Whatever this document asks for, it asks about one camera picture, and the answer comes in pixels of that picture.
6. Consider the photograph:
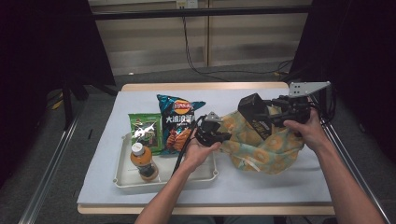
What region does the black packet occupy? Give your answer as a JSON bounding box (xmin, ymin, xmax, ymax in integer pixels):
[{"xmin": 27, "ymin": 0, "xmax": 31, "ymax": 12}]
[{"xmin": 237, "ymin": 92, "xmax": 276, "ymax": 141}]

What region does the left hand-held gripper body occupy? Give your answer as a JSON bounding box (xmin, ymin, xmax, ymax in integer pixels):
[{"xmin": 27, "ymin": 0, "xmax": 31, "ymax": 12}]
[{"xmin": 194, "ymin": 111, "xmax": 224, "ymax": 147}]

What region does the white wall outlet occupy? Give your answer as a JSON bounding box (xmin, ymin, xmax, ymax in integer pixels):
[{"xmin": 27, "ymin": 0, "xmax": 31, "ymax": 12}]
[{"xmin": 176, "ymin": 0, "xmax": 199, "ymax": 9}]

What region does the white plastic tray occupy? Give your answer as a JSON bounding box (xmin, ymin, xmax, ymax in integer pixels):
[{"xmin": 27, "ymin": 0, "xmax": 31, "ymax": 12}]
[{"xmin": 112, "ymin": 132, "xmax": 219, "ymax": 191}]

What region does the left hand-held gripper black cable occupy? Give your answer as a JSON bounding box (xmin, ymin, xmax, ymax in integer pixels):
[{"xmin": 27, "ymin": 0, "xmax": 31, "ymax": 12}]
[{"xmin": 171, "ymin": 115, "xmax": 208, "ymax": 176}]

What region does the black wall cable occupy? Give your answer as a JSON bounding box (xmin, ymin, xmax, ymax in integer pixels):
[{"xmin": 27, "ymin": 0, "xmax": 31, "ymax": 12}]
[{"xmin": 181, "ymin": 16, "xmax": 294, "ymax": 81}]

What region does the dark blue chip bag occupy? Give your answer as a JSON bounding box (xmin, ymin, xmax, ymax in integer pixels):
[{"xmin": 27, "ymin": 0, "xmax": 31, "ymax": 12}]
[{"xmin": 156, "ymin": 93, "xmax": 206, "ymax": 157}]

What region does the green snack packet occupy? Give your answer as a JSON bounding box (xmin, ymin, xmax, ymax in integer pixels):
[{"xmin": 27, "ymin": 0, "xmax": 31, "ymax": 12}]
[{"xmin": 128, "ymin": 112, "xmax": 163, "ymax": 155}]

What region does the black horizontal bar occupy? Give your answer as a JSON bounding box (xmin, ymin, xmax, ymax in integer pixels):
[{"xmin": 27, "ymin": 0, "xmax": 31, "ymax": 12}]
[{"xmin": 92, "ymin": 5, "xmax": 313, "ymax": 21}]

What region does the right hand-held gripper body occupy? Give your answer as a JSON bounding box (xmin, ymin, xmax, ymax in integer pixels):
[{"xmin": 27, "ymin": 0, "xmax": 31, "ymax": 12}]
[{"xmin": 272, "ymin": 81, "xmax": 332, "ymax": 129}]

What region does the metal floor rail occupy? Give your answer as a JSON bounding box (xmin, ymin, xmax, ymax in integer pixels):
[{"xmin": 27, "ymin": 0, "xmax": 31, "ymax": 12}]
[
  {"xmin": 18, "ymin": 106, "xmax": 82, "ymax": 224},
  {"xmin": 320, "ymin": 118, "xmax": 391, "ymax": 224}
]

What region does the orange and teal patterned bag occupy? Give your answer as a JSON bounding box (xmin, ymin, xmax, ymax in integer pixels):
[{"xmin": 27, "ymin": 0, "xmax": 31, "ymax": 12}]
[{"xmin": 218, "ymin": 105, "xmax": 306, "ymax": 175}]

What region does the person's left hand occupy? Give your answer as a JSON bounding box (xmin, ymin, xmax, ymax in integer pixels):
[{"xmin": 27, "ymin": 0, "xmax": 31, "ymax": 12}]
[{"xmin": 181, "ymin": 129, "xmax": 222, "ymax": 172}]

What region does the person's right hand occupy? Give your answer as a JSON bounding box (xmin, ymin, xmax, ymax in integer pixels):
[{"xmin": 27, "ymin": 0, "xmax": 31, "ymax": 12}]
[{"xmin": 283, "ymin": 106, "xmax": 332, "ymax": 153}]

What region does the light wooden table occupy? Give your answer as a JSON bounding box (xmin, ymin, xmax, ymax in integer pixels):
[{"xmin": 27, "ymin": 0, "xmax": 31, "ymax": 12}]
[{"xmin": 77, "ymin": 81, "xmax": 336, "ymax": 217}]

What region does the black stand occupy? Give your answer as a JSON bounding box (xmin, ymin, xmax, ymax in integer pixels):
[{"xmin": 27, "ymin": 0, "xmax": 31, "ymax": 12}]
[{"xmin": 60, "ymin": 77, "xmax": 120, "ymax": 131}]

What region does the orange drink bottle white cap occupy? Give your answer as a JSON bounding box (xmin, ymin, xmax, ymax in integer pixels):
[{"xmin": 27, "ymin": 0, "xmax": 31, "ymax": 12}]
[{"xmin": 130, "ymin": 142, "xmax": 160, "ymax": 182}]

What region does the black curtain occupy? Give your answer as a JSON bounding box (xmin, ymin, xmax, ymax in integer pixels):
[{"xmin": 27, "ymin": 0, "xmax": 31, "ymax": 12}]
[
  {"xmin": 0, "ymin": 0, "xmax": 117, "ymax": 189},
  {"xmin": 289, "ymin": 0, "xmax": 396, "ymax": 163}
]

